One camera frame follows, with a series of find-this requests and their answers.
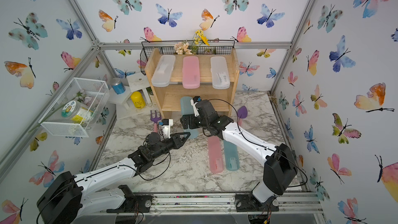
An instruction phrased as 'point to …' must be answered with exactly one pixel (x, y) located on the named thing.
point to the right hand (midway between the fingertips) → (188, 117)
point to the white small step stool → (136, 81)
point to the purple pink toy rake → (155, 120)
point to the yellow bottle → (138, 99)
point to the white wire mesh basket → (91, 94)
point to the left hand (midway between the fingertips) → (190, 134)
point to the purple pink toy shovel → (242, 113)
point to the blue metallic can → (117, 85)
